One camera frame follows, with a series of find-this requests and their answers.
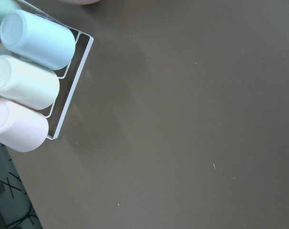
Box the pink ribbed pot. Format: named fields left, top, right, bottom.
left=58, top=0, right=101, bottom=5

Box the light pink cup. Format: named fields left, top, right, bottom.
left=0, top=98, right=49, bottom=152

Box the cream white cup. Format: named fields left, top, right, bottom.
left=0, top=55, right=60, bottom=110

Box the light blue cup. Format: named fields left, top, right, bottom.
left=0, top=10, right=76, bottom=70

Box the pale green cup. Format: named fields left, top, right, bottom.
left=0, top=0, right=22, bottom=40

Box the white wire cup rack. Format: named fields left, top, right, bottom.
left=17, top=0, right=94, bottom=140

